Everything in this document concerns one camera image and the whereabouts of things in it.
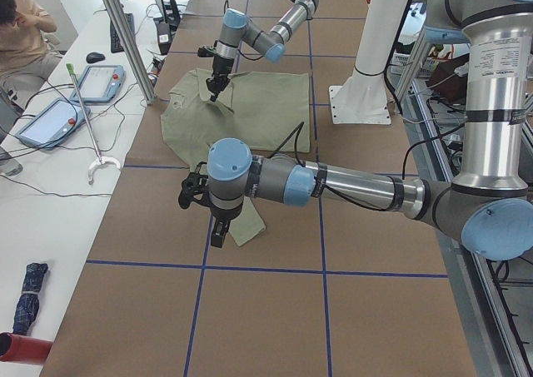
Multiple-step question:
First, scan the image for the teach pendant tablet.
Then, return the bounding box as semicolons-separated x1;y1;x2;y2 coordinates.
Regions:
77;64;125;105
15;98;86;150

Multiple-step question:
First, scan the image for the black keyboard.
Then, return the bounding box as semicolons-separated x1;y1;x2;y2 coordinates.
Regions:
109;12;136;54

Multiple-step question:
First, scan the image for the reacher grabber stick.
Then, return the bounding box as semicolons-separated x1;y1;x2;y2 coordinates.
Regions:
66;63;122;185

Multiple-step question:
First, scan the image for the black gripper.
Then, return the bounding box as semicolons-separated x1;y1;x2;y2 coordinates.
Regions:
206;55;232;102
210;205;242;248

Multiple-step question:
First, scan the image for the seated person in beige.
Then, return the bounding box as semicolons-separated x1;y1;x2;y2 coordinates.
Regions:
1;0;62;111

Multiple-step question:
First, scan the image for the aluminium frame post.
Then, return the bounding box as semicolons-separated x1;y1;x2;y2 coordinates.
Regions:
103;0;157;105

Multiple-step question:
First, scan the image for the olive green long-sleeve shirt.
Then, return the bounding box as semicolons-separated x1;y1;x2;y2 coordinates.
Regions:
161;68;315;246

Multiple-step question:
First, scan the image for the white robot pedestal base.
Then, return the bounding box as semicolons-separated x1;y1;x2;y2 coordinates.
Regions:
329;0;410;125

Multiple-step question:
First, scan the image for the folded dark blue umbrella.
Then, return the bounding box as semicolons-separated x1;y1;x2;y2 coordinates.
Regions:
12;263;49;335

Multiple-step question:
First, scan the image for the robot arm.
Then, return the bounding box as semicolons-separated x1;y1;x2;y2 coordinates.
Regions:
201;0;532;260
197;0;319;102

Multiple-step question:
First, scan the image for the far teach pendant tablet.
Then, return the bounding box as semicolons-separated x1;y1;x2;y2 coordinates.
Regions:
77;64;125;105

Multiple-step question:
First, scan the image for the black computer mouse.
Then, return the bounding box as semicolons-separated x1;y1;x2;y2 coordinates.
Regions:
86;52;106;64

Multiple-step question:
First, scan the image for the near teach pendant tablet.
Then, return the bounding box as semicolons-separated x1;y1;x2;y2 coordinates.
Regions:
15;98;86;150

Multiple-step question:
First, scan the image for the red cylinder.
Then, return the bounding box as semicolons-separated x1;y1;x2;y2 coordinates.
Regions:
0;332;53;365

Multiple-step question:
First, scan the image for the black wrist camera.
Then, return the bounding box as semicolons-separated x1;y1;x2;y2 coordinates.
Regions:
177;161;211;210
197;46;217;57

